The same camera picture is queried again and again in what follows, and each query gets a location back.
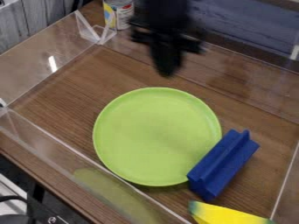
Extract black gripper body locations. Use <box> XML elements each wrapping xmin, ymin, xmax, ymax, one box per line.
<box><xmin>130</xmin><ymin>0</ymin><xmax>206</xmax><ymax>53</ymax></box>

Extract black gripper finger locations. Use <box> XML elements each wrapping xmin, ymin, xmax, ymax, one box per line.
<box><xmin>150</xmin><ymin>43</ymin><xmax>167</xmax><ymax>76</ymax></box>
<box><xmin>169</xmin><ymin>46</ymin><xmax>183</xmax><ymax>76</ymax></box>

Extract blue star-shaped block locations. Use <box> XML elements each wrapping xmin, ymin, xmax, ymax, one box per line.
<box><xmin>187</xmin><ymin>129</ymin><xmax>259</xmax><ymax>202</ymax></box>

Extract yellow green banana toy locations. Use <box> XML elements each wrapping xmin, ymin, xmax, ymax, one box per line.
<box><xmin>189</xmin><ymin>201</ymin><xmax>277</xmax><ymax>224</ymax></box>

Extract green round plate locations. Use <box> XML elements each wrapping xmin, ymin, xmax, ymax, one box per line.
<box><xmin>93</xmin><ymin>87</ymin><xmax>222</xmax><ymax>186</ymax></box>

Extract white labelled can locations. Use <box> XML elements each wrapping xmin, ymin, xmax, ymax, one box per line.
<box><xmin>103</xmin><ymin>0</ymin><xmax>135</xmax><ymax>31</ymax></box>

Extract clear acrylic enclosure wall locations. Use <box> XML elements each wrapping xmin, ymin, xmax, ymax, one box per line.
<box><xmin>0</xmin><ymin>10</ymin><xmax>299</xmax><ymax>224</ymax></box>

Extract black cable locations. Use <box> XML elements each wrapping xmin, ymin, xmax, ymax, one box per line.
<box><xmin>0</xmin><ymin>195</ymin><xmax>40</xmax><ymax>224</ymax></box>

